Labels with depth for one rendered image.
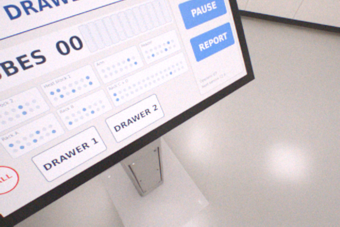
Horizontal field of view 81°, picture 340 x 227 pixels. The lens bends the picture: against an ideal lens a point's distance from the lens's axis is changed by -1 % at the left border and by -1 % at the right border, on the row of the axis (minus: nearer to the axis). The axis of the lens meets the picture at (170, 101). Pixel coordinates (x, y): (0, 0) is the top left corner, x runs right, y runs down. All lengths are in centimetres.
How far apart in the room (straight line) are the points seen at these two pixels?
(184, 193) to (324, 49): 197
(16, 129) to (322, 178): 160
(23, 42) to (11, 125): 11
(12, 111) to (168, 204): 106
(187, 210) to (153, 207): 19
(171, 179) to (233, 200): 39
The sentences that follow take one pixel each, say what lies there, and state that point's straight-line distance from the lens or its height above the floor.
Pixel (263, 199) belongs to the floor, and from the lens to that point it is 143.
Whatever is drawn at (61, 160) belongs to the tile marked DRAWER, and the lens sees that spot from 34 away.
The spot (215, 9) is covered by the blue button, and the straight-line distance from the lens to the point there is 41.
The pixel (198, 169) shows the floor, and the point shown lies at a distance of 136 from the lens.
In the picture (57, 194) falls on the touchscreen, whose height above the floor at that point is 97.
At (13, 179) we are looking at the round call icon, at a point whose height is 101.
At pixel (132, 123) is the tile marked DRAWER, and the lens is 34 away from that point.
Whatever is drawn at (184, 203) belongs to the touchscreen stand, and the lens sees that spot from 127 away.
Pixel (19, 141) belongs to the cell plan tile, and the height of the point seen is 104.
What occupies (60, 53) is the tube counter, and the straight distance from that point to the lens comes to 32.
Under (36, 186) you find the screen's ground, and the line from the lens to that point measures 36.
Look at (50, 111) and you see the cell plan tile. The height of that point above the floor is 106.
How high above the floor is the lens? 129
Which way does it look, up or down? 55 degrees down
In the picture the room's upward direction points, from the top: 1 degrees clockwise
